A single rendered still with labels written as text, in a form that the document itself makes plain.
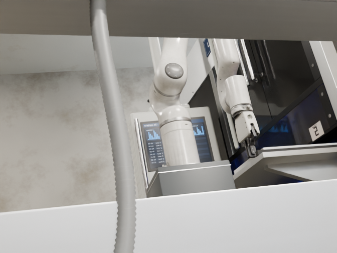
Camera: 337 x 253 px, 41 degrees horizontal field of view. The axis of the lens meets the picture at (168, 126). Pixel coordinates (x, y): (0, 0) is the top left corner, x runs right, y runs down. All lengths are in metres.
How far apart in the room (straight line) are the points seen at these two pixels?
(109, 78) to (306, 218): 0.30
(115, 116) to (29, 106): 4.77
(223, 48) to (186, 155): 0.52
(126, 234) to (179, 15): 0.37
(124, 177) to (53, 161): 4.51
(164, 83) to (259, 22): 0.89
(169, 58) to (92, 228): 1.24
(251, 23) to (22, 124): 4.55
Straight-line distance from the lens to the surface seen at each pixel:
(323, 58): 1.97
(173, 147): 1.57
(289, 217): 0.58
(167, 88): 1.64
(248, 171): 1.73
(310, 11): 0.81
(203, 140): 2.67
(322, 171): 1.81
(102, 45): 0.59
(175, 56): 1.70
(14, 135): 5.16
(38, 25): 0.70
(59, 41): 4.98
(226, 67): 1.84
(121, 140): 0.53
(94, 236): 0.49
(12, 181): 4.98
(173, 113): 1.61
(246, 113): 1.72
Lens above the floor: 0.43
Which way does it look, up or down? 22 degrees up
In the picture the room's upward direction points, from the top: 11 degrees counter-clockwise
